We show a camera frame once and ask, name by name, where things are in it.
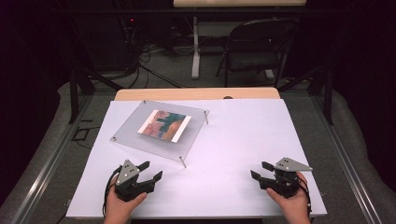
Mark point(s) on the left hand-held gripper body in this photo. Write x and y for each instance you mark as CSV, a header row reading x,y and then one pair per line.
x,y
127,174

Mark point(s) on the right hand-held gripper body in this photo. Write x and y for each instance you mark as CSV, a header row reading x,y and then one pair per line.
x,y
286,182

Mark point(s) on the clear acrylic photo frame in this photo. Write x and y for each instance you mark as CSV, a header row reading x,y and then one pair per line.
x,y
137,137

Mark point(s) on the colourful painting print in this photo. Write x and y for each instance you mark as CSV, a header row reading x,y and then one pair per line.
x,y
165,125

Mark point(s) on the person's right hand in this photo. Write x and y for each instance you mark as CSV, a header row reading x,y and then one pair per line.
x,y
294,203

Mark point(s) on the person's left hand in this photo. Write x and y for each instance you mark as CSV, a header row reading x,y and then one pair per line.
x,y
123,207

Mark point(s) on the white sheet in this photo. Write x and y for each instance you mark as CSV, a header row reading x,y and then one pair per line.
x,y
230,146

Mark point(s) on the wooden table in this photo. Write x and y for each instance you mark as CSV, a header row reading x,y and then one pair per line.
x,y
193,93

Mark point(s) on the black metal stand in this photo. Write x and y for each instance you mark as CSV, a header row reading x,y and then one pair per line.
x,y
327,96
74,93

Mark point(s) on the black folding chair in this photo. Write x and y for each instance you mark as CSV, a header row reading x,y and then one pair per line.
x,y
258,59

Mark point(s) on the white desk leg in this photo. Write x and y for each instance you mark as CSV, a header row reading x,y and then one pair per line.
x,y
195,53

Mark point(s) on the black computer tower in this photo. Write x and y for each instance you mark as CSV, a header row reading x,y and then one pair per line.
x,y
112,40

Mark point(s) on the beige desk top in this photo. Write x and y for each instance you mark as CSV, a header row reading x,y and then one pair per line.
x,y
239,2

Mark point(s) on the aluminium rail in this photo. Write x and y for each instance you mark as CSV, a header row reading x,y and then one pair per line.
x,y
46,165
345,165

